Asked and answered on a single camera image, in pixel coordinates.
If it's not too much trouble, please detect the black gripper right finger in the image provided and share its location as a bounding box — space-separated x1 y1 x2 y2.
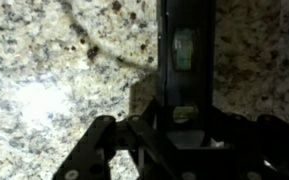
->
212 106 289 180

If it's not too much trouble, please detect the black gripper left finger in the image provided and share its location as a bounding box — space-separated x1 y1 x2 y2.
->
52 98 185 180

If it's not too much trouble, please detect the black spirit level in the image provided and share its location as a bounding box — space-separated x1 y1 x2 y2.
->
156 0 218 148

